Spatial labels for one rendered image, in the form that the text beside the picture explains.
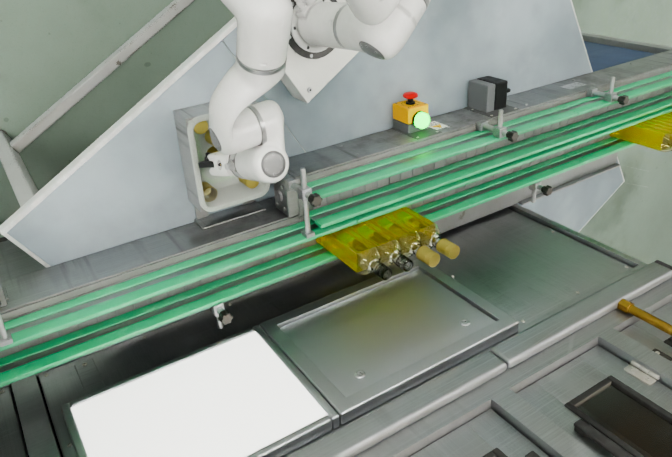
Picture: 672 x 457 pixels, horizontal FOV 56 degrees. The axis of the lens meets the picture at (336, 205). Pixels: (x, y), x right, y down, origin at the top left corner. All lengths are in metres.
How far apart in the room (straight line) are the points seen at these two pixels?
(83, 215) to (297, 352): 0.55
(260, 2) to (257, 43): 0.07
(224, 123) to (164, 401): 0.56
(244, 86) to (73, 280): 0.58
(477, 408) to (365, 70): 0.87
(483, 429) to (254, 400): 0.44
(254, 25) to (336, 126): 0.69
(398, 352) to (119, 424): 0.56
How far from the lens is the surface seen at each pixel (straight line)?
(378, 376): 1.30
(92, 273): 1.41
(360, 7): 1.12
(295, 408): 1.25
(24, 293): 1.41
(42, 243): 1.46
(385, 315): 1.46
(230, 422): 1.24
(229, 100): 1.09
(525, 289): 1.63
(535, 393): 1.36
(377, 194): 1.58
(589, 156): 2.10
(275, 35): 1.01
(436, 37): 1.78
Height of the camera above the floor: 2.07
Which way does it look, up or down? 50 degrees down
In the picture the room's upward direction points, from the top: 123 degrees clockwise
